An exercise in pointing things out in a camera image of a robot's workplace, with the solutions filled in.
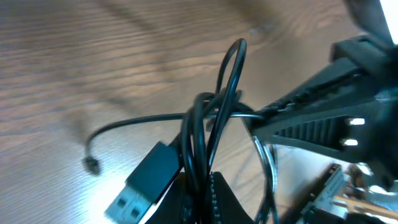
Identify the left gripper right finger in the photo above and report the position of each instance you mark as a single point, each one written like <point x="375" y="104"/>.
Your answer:
<point x="223" y="206"/>

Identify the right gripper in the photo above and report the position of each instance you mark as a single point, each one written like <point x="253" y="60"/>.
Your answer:
<point x="307" y="117"/>

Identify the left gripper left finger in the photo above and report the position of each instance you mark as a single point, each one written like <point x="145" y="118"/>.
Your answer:
<point x="175" y="207"/>

